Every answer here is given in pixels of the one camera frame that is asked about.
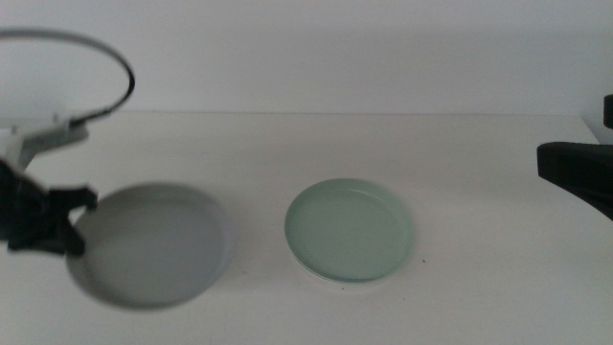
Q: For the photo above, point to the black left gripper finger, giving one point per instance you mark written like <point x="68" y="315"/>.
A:
<point x="76" y="197"/>
<point x="73" y="239"/>

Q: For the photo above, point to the pale green shallow bowl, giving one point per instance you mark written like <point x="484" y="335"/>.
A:
<point x="349" y="230"/>

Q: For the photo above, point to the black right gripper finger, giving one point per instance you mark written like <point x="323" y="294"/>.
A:
<point x="584" y="167"/>
<point x="609" y="111"/>

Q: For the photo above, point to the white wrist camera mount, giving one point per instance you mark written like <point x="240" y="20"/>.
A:
<point x="43" y="137"/>

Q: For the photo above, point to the white shallow bowl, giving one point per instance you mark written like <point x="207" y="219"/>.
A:
<point x="312" y="275"/>

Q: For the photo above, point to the grey-blue shallow bowl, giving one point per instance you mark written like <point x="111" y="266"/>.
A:
<point x="153" y="249"/>

